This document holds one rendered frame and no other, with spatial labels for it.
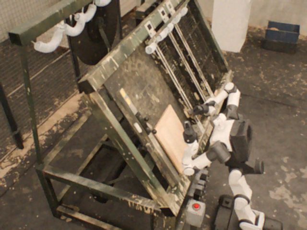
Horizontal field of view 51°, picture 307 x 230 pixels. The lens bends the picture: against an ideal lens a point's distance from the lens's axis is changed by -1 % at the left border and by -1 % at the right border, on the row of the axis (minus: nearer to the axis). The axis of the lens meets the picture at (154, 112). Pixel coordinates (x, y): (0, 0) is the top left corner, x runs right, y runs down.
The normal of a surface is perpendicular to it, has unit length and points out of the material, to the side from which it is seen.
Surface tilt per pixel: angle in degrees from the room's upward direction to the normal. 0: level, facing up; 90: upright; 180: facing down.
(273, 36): 90
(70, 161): 0
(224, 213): 0
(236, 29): 90
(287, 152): 0
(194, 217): 90
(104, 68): 60
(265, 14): 90
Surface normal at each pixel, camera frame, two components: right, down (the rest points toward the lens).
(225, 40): -0.42, 0.58
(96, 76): 0.79, -0.19
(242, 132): -0.38, -0.80
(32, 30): 0.92, 0.22
